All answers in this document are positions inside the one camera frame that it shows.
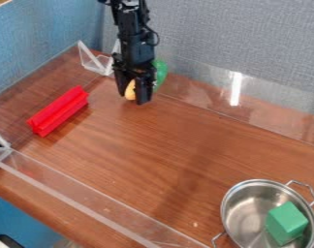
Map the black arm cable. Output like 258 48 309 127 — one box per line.
143 25 160 47

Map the clear acrylic back barrier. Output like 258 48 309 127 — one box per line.
156 48 314 145

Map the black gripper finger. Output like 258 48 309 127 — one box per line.
134 75 155 105
114 70 131 96

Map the clear acrylic front barrier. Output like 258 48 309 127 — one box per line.
0 149 209 248

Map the green wooden cube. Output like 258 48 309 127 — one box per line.
264 201 308 246

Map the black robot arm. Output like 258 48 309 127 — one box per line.
98 0 159 105

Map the yellow green toy corn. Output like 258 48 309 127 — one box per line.
124 59 169 101

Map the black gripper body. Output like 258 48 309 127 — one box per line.
111 52 156 82

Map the clear acrylic corner bracket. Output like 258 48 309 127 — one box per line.
77 41 114 77

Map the silver metal pot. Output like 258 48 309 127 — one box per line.
211 179 314 248

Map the red plastic block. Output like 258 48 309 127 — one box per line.
25 85 88 138

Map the clear acrylic barrier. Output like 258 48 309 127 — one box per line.
156 48 314 145
0 149 209 248

